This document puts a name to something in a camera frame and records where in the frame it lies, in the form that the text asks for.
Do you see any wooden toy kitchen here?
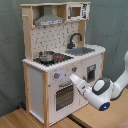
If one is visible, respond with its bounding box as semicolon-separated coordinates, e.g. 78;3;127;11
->
22;2;105;127

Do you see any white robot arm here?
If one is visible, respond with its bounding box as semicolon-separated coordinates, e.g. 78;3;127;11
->
70;51;128;111

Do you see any toy microwave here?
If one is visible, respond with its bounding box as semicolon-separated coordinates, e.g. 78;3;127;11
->
67;4;89;21

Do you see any stove knob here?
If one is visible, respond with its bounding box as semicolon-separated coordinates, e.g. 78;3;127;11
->
54;73;60;79
72;66;77;72

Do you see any right stove knob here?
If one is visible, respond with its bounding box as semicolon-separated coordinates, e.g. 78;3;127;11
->
72;66;77;72

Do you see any black toy faucet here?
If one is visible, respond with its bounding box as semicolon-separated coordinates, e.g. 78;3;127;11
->
67;33;83;49

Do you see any silver toy pot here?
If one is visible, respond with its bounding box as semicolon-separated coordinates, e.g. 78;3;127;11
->
39;51;55;62

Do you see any grey toy sink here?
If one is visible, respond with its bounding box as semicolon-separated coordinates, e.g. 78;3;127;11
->
66;47;94;56

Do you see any dishwasher door with handle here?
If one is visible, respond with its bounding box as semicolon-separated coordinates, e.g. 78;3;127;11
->
81;55;102;84

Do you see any white oven door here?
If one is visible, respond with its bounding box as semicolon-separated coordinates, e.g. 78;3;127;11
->
48;79;88;125

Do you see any left stove knob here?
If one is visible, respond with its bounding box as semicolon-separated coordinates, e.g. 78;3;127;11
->
54;73;60;79

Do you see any black toy stovetop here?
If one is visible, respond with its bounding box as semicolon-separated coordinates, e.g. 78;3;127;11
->
34;53;71;66

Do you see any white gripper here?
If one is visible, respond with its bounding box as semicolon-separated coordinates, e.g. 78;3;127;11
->
70;74;91;95

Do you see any blue object behind kitchen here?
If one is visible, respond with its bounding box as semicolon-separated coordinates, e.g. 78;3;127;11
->
21;101;26;110

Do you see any grey range hood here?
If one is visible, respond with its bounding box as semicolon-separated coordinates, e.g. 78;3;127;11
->
35;5;64;27

